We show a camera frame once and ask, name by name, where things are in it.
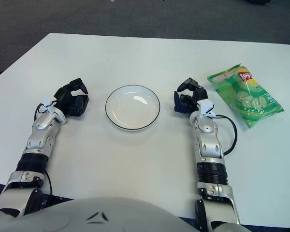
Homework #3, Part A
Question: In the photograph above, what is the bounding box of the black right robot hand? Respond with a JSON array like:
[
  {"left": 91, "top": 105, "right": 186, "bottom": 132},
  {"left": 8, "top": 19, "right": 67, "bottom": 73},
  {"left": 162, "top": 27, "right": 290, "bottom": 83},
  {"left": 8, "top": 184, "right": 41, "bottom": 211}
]
[{"left": 173, "top": 77, "right": 208, "bottom": 113}]

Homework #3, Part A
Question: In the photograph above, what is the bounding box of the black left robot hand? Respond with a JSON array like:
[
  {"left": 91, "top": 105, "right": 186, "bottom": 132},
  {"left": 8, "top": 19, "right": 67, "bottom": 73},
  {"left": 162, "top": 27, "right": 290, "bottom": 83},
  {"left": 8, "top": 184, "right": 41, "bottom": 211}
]
[{"left": 53, "top": 77, "right": 90, "bottom": 118}]

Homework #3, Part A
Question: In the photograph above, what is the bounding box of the green potato chips bag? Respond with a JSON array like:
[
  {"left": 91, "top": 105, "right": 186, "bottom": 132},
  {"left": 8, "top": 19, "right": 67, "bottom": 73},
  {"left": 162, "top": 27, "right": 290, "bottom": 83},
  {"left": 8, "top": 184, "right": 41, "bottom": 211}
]
[{"left": 206, "top": 63, "right": 285, "bottom": 130}]

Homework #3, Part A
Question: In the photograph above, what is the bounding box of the white plate black rim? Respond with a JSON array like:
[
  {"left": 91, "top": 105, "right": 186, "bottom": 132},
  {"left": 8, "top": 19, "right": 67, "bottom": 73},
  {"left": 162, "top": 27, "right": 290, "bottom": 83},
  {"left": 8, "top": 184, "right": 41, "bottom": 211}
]
[{"left": 105, "top": 85, "right": 161, "bottom": 132}]

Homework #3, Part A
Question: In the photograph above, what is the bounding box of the grey robot torso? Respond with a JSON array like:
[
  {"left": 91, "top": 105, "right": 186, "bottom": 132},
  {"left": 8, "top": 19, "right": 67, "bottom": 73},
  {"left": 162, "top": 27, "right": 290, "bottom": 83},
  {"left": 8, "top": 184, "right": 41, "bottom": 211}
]
[{"left": 0, "top": 196, "right": 252, "bottom": 232}]

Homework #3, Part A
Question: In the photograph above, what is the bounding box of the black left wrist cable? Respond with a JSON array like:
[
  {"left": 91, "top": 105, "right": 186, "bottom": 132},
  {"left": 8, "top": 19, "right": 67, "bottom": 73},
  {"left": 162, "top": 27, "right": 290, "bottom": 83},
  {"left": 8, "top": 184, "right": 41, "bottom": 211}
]
[{"left": 34, "top": 101, "right": 56, "bottom": 121}]

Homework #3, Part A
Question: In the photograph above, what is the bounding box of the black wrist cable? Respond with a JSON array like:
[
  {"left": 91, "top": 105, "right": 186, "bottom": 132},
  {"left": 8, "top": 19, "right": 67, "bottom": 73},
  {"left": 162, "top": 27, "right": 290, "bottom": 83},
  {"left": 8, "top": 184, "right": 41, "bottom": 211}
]
[
  {"left": 214, "top": 115, "right": 238, "bottom": 155},
  {"left": 34, "top": 101, "right": 56, "bottom": 121}
]

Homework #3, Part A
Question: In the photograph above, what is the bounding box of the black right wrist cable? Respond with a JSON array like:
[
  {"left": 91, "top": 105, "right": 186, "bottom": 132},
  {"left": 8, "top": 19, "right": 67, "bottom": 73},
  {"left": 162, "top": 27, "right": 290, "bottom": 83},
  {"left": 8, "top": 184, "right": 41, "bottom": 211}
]
[{"left": 214, "top": 115, "right": 238, "bottom": 155}]

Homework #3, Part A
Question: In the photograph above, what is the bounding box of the black left elbow cable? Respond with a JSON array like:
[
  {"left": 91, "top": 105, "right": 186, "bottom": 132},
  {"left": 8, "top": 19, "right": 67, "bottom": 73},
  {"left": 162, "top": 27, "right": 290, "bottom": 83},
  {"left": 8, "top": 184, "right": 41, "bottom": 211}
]
[{"left": 43, "top": 169, "right": 53, "bottom": 197}]

